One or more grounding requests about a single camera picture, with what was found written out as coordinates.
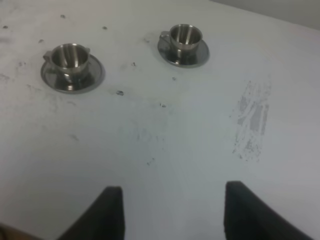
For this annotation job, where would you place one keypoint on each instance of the stainless steel saucer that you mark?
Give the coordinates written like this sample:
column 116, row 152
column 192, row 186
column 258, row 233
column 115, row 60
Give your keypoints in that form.
column 183, row 59
column 63, row 83

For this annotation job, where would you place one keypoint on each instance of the near stainless steel teacup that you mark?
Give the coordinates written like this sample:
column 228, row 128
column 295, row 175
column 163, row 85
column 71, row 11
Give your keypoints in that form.
column 68, row 58

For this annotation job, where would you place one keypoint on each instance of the far stainless steel saucer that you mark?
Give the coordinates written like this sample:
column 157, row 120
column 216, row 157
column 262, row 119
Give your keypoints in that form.
column 183, row 59

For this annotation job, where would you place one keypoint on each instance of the far stainless steel teacup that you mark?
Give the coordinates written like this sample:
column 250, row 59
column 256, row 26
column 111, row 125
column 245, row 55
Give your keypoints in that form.
column 184, row 37

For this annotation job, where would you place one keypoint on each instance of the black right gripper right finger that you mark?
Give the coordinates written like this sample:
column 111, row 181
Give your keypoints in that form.
column 247, row 217

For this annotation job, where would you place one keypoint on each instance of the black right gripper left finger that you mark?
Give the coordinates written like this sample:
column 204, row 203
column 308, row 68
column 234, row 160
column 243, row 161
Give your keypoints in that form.
column 103, row 220

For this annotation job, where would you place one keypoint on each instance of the stainless steel teacup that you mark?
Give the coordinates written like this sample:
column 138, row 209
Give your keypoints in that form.
column 68, row 58
column 184, row 37

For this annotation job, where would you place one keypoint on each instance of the near stainless steel saucer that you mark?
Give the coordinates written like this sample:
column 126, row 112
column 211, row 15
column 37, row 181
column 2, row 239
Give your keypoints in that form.
column 63, row 83

